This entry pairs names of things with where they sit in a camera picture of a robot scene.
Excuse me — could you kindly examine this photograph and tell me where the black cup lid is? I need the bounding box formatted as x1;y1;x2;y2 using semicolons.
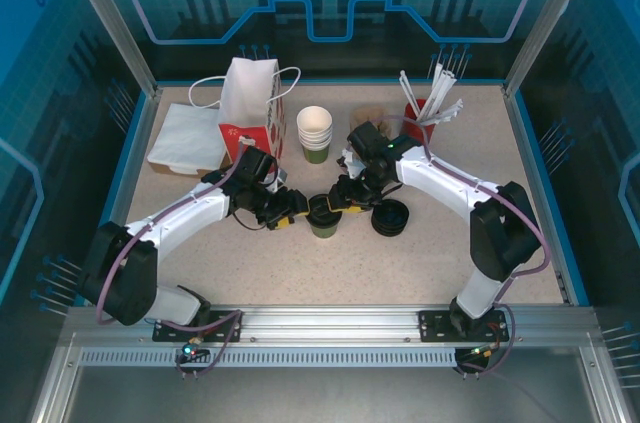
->
305;194;346;225

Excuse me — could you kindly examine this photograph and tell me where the red white paper bag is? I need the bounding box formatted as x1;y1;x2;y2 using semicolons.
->
188;56;302;184

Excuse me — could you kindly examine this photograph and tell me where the stack of black cup lids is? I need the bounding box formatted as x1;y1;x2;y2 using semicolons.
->
370;200;412;240

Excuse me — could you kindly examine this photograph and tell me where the stack of green paper cups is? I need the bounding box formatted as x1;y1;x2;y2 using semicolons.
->
296;106;335;165

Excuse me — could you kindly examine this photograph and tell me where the stack of white napkins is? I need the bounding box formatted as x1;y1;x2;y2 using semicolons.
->
147;102;234;169

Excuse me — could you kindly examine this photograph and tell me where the small green-lit control board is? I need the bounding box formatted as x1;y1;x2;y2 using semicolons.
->
462;342;501;364
174;340;211;367

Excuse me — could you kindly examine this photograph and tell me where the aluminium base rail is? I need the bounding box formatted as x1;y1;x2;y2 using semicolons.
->
64;303;601;350

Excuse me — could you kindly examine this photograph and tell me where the grey slotted cable duct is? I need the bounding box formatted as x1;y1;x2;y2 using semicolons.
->
78;346;459;369

